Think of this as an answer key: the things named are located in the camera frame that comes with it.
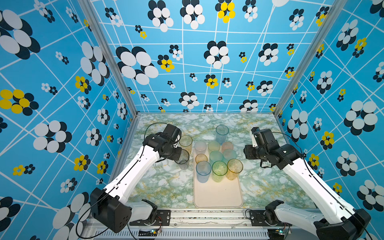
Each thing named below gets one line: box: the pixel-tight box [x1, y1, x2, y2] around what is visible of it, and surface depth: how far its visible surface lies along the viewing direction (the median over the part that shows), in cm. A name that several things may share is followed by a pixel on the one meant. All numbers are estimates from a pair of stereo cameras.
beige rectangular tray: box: [193, 150, 244, 208], surface depth 84 cm
